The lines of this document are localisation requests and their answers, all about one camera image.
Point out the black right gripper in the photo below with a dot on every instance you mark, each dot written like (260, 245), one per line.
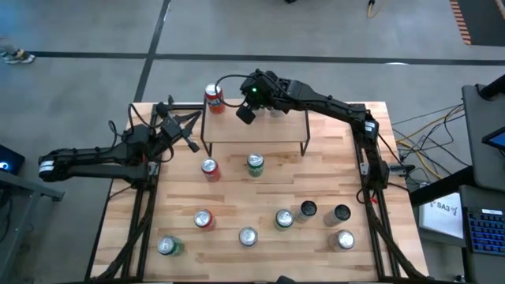
(272, 92)

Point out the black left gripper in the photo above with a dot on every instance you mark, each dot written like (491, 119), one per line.
(171, 129)

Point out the slim Celsius Arctic Vibe can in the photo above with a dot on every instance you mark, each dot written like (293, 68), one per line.
(276, 113)
(308, 208)
(341, 212)

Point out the red Fanta strawberry can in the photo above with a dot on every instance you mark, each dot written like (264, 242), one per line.
(215, 106)
(203, 218)
(209, 165)

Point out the green Sprite can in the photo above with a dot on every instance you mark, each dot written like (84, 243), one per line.
(166, 245)
(284, 217)
(255, 159)

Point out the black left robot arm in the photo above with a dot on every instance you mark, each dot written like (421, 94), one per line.
(94, 158)

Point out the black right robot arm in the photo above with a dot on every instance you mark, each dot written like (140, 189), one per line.
(335, 106)

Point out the grey metal side table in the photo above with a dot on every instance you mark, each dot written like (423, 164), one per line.
(31, 185)

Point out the black device blue light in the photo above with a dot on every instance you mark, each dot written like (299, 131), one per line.
(13, 158)

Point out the person's shoe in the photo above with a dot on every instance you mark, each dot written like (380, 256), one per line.
(17, 58)

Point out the white SA3 paper sign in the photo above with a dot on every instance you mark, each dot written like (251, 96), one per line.
(442, 217)

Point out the black mat orange edge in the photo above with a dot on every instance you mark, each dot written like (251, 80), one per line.
(485, 23)

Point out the grey desk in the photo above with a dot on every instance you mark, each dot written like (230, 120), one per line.
(487, 165)

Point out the black tablet blue screen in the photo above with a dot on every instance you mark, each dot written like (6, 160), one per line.
(498, 139)

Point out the backlit black keyboard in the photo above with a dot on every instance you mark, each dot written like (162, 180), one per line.
(487, 232)

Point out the black desk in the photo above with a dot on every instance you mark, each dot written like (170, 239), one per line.
(485, 268)

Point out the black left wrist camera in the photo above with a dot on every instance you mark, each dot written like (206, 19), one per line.
(193, 146)

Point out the silver metal bracket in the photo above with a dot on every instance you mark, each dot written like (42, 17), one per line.
(153, 169)
(365, 169)

